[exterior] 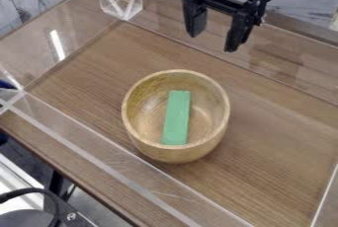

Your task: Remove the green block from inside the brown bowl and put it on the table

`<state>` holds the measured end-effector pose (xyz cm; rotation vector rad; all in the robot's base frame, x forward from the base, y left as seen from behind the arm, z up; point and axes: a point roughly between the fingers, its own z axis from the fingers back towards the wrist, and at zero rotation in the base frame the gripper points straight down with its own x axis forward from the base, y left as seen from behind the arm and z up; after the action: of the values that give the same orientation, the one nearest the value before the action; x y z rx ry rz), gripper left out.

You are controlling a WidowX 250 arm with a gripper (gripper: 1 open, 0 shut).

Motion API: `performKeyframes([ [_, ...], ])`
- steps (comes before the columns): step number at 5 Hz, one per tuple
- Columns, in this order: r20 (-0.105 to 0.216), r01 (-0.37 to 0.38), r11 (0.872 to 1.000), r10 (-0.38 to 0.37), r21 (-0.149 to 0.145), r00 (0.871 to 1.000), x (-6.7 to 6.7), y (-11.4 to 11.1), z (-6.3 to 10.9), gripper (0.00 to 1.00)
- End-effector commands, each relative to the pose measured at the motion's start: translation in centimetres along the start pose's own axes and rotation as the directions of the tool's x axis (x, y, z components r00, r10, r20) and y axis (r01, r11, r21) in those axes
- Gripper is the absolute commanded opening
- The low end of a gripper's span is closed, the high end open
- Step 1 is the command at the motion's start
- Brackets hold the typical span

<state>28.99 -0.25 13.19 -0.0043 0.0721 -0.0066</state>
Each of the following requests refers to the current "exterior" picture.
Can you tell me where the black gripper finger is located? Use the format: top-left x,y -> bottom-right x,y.
224,12 -> 255,52
181,0 -> 207,38

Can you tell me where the green rectangular block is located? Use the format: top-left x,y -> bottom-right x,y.
163,91 -> 189,146

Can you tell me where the brown wooden bowl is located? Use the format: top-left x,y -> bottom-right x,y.
121,69 -> 231,164

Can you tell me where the blue object at edge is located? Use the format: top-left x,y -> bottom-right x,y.
0,79 -> 17,90

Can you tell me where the black table leg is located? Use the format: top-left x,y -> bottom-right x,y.
49,171 -> 64,195

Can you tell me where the clear acrylic corner bracket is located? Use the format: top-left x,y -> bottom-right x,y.
98,0 -> 143,21

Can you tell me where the grey metal base plate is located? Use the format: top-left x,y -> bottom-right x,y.
42,193 -> 98,227

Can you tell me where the black cable loop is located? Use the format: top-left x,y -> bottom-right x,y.
0,187 -> 61,227

